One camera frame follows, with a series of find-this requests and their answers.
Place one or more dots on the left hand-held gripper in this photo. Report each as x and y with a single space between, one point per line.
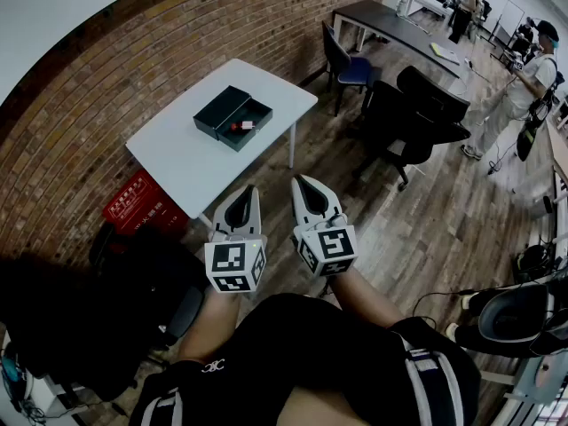
233 260

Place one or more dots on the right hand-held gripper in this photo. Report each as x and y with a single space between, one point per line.
330 246

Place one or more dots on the small red bottle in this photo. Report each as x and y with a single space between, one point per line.
242 126

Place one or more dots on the dark green box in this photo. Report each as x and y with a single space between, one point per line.
219 111

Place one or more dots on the person's right forearm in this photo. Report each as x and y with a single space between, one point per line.
359 300

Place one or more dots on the person's left forearm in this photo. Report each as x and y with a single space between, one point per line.
208 322

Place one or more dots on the red plastic crate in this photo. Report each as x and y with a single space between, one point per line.
142 202

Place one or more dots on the white square table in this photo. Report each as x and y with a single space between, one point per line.
177 158

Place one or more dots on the black office chair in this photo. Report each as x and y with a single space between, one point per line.
399 122
146 282
432 89

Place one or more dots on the blue seat chair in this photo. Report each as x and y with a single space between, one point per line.
350 69

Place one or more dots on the person's black shirt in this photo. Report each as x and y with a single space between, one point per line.
310 349

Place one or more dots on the long dark desk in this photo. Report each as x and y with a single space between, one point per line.
399 27

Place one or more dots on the yellow-green notebook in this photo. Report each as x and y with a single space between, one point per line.
444 52

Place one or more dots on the black and green backpack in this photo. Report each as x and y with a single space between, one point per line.
532 262

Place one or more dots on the grey shell chair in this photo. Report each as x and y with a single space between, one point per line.
510 317

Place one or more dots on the white long table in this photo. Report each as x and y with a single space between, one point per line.
428 2

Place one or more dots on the whiteboard on stand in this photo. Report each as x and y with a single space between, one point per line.
510 20

